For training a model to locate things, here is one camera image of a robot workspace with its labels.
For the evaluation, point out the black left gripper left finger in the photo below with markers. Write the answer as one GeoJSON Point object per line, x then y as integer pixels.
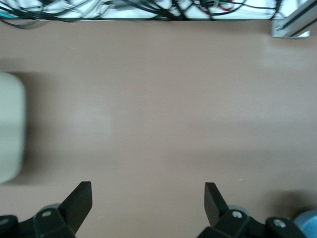
{"type": "Point", "coordinates": [74, 210]}

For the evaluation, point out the beige chrome two-slot toaster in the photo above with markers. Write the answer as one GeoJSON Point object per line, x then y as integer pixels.
{"type": "Point", "coordinates": [11, 126]}

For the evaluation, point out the blue ceramic bowl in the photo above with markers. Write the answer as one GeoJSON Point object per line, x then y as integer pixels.
{"type": "Point", "coordinates": [307, 223]}

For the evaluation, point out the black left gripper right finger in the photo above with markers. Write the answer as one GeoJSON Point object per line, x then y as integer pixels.
{"type": "Point", "coordinates": [218, 210]}

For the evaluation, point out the aluminium camera mount post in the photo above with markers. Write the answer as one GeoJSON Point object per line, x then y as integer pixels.
{"type": "Point", "coordinates": [289, 21]}

